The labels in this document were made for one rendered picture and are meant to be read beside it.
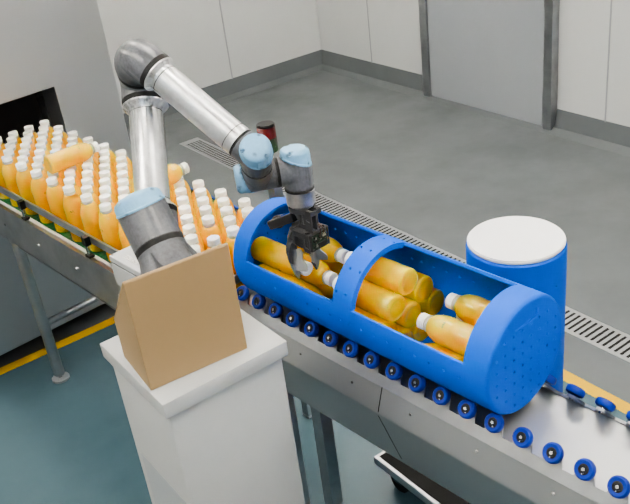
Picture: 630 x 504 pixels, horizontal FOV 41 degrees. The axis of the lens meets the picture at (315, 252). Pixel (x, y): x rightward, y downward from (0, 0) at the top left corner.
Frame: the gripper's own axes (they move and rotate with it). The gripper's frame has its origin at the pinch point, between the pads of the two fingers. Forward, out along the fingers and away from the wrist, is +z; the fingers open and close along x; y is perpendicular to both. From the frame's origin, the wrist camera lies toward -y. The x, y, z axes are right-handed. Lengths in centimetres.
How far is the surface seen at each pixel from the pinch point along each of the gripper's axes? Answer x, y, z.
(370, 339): -8.2, 31.3, 4.7
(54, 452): -40, -128, 111
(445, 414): -6, 51, 19
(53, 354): -15, -169, 96
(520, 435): -5, 72, 14
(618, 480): -4, 94, 14
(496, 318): -1, 63, -10
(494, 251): 47, 27, 7
